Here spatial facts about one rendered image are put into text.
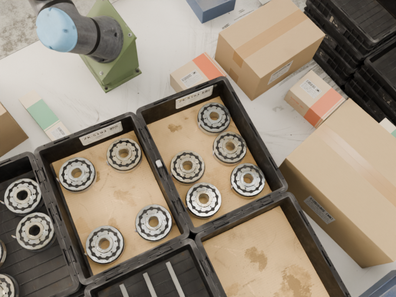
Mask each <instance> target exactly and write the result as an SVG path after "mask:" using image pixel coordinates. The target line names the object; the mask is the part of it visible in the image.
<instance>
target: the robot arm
mask: <svg viewBox="0 0 396 297"><path fill-rule="evenodd" d="M28 2H29V3H30V5H31V7H32V9H33V11H34V13H35V14H36V16H37V20H36V26H37V29H36V31H37V35H38V38H39V40H40V41H41V42H42V44H43V45H44V46H46V47H47V48H49V49H51V50H54V51H57V52H69V53H73V54H81V55H86V56H88V57H89V58H91V59H92V60H94V61H96V62H100V63H105V64H106V63H110V62H112V61H114V60H115V59H116V58H117V57H118V56H119V54H120V52H121V50H122V47H123V41H124V37H123V30H122V28H121V26H120V24H119V23H118V21H117V20H116V19H114V18H112V17H110V16H105V15H101V16H95V17H91V18H90V17H87V16H83V15H80V13H79V12H78V10H77V8H76V7H75V5H74V3H73V1H72V0H28Z"/></svg>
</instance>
